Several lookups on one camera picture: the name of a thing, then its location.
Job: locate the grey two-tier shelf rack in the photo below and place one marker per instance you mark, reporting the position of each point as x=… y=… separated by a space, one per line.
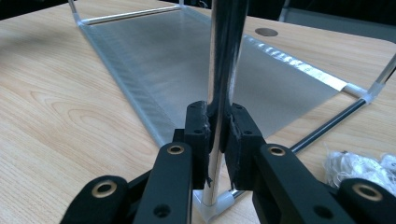
x=162 y=62

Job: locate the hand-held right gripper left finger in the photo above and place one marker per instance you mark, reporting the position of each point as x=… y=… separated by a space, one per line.
x=196 y=140

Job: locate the grey round table grommet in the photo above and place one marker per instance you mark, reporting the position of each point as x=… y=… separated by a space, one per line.
x=266 y=32

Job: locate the white black patterned cloth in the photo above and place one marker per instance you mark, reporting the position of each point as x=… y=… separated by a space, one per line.
x=358 y=166

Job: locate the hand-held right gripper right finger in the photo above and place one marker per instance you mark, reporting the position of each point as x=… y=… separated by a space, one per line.
x=246 y=143

